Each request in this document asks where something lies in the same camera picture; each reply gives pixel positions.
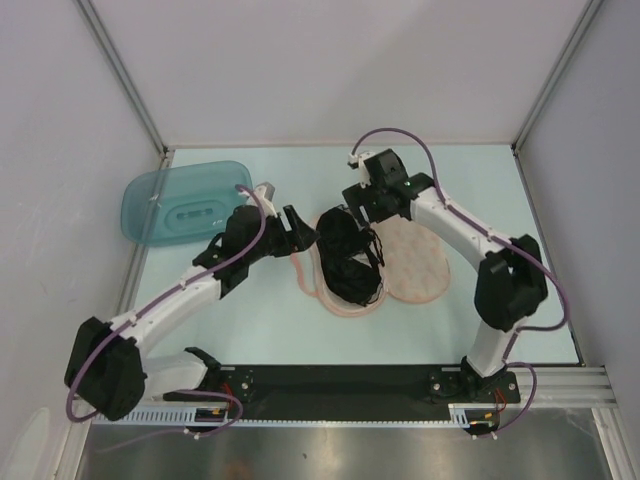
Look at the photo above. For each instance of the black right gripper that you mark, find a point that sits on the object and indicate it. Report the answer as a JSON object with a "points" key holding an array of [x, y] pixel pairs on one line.
{"points": [[357, 195]]}

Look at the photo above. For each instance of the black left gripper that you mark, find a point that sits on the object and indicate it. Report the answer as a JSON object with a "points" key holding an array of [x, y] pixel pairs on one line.
{"points": [[299, 238]]}

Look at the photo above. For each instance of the black lace bra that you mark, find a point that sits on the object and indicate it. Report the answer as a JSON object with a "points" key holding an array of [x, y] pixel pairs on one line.
{"points": [[351, 257]]}

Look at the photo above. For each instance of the floral mesh laundry bag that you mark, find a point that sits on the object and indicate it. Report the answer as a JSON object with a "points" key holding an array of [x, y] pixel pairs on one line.
{"points": [[416, 270]]}

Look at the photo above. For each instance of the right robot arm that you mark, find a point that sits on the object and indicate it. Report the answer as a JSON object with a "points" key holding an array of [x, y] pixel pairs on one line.
{"points": [[510, 285]]}

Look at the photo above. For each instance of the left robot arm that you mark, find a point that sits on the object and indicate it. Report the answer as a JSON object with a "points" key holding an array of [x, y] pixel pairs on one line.
{"points": [[110, 366]]}

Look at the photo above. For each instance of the teal plastic container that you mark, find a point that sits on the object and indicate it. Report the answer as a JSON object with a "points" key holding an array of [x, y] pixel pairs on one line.
{"points": [[182, 205]]}

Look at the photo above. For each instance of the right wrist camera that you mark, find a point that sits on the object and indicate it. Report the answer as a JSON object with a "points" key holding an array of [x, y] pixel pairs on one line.
{"points": [[356, 161]]}

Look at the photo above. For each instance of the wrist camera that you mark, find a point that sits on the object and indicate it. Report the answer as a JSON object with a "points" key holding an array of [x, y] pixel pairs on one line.
{"points": [[356, 161], [262, 196]]}

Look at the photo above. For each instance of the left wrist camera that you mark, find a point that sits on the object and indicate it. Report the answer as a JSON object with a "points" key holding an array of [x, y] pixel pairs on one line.
{"points": [[262, 196]]}

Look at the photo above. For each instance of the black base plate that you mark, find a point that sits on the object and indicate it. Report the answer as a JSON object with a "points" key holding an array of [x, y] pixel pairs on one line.
{"points": [[356, 388]]}

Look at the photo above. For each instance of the grey cable duct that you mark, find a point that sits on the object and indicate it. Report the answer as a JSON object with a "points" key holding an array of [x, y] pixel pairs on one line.
{"points": [[208, 417]]}

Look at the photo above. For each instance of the aluminium frame rail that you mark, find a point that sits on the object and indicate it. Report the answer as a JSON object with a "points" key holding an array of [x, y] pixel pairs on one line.
{"points": [[573, 388]]}

